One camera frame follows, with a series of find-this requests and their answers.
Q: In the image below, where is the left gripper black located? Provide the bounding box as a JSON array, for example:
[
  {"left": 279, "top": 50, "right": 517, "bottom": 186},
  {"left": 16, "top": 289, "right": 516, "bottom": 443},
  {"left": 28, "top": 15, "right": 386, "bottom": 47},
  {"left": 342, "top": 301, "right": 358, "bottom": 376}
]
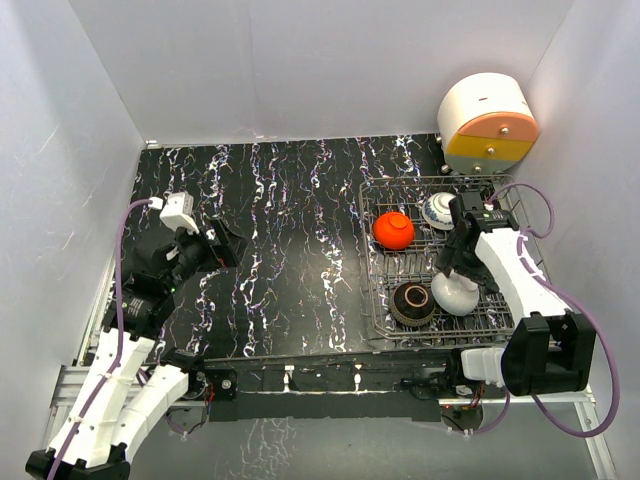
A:
[{"left": 164, "top": 217, "right": 249, "bottom": 293}]

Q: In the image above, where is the blue white patterned bowl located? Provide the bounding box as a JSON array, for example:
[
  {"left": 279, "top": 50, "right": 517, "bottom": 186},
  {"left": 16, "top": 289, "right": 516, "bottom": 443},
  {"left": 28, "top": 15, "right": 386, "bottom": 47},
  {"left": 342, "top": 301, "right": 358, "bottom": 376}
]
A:
[{"left": 421, "top": 192, "right": 456, "bottom": 231}]

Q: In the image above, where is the brown beige bowl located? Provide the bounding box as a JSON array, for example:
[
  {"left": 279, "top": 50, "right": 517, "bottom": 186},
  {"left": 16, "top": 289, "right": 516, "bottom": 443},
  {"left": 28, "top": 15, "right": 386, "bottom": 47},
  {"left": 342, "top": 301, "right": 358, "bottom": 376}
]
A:
[{"left": 390, "top": 282, "right": 435, "bottom": 328}]

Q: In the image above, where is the wire dish rack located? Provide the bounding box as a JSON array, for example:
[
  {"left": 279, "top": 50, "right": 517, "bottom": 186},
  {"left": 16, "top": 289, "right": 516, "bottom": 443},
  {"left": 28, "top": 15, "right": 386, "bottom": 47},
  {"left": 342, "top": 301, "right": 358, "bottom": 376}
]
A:
[{"left": 358, "top": 175, "right": 515, "bottom": 347}]

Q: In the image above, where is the red bowl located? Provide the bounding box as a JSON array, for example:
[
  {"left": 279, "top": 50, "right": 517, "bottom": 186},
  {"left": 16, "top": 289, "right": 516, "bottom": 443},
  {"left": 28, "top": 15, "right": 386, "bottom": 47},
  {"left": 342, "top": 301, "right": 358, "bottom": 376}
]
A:
[{"left": 373, "top": 211, "right": 415, "bottom": 251}]

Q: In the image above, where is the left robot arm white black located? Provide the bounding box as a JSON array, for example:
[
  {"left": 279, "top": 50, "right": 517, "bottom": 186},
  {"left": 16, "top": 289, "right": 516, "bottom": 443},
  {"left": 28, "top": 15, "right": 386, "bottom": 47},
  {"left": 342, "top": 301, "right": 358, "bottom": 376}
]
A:
[{"left": 25, "top": 218, "right": 247, "bottom": 479}]

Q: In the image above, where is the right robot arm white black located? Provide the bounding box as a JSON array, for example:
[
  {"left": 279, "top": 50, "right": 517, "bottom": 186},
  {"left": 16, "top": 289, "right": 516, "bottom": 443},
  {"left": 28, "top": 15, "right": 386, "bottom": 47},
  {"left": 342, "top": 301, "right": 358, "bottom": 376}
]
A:
[{"left": 390, "top": 191, "right": 596, "bottom": 397}]

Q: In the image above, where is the round drawer cabinet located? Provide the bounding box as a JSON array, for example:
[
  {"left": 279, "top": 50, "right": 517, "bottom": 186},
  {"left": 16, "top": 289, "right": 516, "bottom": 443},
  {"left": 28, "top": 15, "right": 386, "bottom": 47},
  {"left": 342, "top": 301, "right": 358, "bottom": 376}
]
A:
[{"left": 437, "top": 72, "right": 539, "bottom": 174}]

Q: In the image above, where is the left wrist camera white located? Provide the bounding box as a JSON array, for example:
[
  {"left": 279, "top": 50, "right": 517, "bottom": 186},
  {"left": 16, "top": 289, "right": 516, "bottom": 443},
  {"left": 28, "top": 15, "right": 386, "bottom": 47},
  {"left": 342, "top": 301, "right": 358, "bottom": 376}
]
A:
[{"left": 149, "top": 192, "right": 199, "bottom": 234}]

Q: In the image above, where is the aluminium frame rail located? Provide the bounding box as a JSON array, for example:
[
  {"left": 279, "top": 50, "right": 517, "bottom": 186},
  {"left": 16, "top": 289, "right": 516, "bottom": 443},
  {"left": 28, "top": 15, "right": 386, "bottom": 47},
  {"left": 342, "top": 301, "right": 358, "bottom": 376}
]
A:
[{"left": 49, "top": 362, "right": 619, "bottom": 480}]

